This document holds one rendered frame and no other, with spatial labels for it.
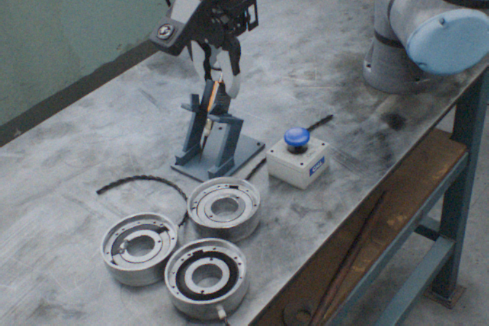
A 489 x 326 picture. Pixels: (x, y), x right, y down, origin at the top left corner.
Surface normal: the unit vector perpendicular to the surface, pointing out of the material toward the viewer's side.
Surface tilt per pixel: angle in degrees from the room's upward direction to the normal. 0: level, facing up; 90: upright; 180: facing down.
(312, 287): 0
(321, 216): 0
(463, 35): 97
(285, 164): 90
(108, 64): 90
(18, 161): 0
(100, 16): 90
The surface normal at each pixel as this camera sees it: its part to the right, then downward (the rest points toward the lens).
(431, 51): 0.08, 0.70
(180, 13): -0.36, -0.42
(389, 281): -0.11, -0.78
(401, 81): -0.29, 0.35
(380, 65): -0.76, 0.21
